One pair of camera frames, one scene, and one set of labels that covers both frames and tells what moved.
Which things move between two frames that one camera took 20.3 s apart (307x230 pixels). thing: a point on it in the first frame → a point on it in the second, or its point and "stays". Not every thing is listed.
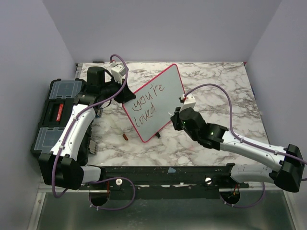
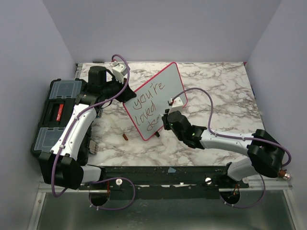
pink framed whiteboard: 156,101 stays
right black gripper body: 178,125 → 167,126
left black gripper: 125,95 stays
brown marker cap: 124,136 stays
